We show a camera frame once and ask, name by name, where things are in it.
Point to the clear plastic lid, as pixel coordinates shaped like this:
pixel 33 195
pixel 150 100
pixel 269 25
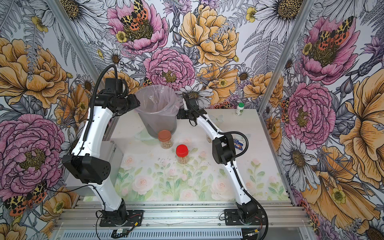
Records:
pixel 143 136

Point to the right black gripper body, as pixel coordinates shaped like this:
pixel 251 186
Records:
pixel 189 112

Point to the aluminium corner post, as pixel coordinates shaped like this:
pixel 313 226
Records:
pixel 291 41
pixel 70 34

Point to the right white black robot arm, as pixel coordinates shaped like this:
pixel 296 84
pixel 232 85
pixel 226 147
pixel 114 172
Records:
pixel 224 153

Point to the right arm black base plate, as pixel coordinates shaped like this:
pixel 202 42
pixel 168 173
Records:
pixel 233 217

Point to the red lid peanut jar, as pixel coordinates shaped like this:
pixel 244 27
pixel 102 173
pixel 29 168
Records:
pixel 182 153

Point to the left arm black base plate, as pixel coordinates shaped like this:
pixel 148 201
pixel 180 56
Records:
pixel 129 218

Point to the aluminium rail frame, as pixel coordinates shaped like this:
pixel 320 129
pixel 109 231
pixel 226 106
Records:
pixel 186 221

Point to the brown lid peanut jar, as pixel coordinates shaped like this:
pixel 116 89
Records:
pixel 165 138

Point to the white bottle green cap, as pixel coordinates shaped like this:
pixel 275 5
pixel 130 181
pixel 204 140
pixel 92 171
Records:
pixel 240 109

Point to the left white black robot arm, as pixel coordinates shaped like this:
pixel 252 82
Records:
pixel 85 162

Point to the left aluminium corner post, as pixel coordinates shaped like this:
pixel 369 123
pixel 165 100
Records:
pixel 70 34

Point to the right aluminium corner post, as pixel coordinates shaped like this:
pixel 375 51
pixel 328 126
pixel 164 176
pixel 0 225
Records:
pixel 291 41

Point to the green lid peanut jar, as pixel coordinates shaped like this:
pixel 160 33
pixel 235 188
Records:
pixel 208 139

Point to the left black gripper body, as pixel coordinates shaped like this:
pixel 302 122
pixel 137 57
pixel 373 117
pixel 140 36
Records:
pixel 121 109

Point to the blue gauze bandage packet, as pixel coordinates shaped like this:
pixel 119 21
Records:
pixel 238 144

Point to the mesh bin with pink bag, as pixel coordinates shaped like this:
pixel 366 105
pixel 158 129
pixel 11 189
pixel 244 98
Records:
pixel 159 106

